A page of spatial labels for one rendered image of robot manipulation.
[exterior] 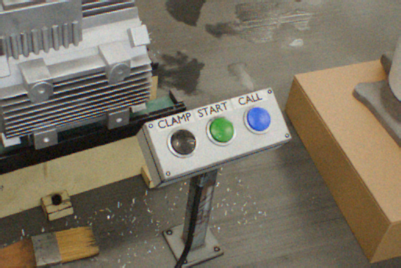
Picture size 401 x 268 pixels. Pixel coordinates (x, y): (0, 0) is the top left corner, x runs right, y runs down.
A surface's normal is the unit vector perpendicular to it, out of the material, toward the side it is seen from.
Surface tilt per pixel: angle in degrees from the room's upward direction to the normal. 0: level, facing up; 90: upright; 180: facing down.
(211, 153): 27
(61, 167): 90
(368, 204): 90
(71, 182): 90
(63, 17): 90
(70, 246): 2
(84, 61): 0
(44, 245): 0
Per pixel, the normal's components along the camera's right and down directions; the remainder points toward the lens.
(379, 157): 0.07, -0.71
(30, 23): 0.44, 0.69
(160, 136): 0.30, -0.28
